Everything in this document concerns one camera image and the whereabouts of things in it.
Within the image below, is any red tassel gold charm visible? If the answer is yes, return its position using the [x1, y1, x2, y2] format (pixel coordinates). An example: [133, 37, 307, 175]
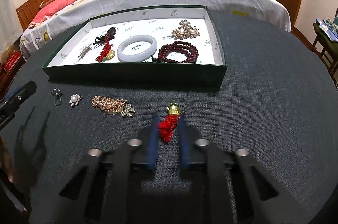
[158, 103, 182, 144]

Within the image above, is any rose gold chain bracelet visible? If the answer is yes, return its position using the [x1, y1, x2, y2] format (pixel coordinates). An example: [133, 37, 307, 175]
[90, 95, 136, 118]

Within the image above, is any silver rhinestone brooch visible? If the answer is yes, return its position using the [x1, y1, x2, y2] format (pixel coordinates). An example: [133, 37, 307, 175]
[78, 44, 92, 61]

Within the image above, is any white jade bangle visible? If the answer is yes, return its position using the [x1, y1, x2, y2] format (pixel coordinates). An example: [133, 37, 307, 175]
[117, 35, 158, 62]

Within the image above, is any red knot gold charm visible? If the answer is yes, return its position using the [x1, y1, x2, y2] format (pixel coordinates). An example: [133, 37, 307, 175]
[96, 36, 115, 62]

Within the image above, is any pearl flower rhinestone brooch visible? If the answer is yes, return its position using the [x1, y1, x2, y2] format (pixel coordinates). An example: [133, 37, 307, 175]
[171, 19, 200, 40]

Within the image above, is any dark cord necklace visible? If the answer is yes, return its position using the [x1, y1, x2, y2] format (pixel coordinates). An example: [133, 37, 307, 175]
[92, 26, 119, 49]

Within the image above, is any green jewelry tray box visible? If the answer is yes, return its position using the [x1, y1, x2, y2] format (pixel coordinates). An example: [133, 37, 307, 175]
[43, 5, 228, 89]

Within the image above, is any white pearl flower brooch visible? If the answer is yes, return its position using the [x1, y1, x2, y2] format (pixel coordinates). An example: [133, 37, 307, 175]
[69, 93, 82, 107]

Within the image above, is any wooden headboard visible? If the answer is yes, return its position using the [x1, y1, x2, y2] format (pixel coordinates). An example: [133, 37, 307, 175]
[16, 0, 43, 31]

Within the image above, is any pink pillow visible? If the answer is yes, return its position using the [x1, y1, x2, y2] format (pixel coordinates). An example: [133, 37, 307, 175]
[28, 0, 78, 29]

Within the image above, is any dark green table cloth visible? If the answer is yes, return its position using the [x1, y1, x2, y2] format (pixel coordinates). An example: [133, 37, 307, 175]
[1, 11, 337, 223]

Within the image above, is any bed with patterned sheet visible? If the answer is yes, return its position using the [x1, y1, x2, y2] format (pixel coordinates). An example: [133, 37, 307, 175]
[19, 0, 291, 59]

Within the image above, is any wooden chair with clothes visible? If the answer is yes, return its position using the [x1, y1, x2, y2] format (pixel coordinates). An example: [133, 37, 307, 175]
[311, 10, 337, 87]

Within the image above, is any silver pearl ring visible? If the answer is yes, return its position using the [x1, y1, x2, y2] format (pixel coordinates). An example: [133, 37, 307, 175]
[50, 87, 64, 107]

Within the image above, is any dark red bead bracelet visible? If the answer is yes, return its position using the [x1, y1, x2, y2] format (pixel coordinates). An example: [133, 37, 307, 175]
[150, 39, 199, 65]

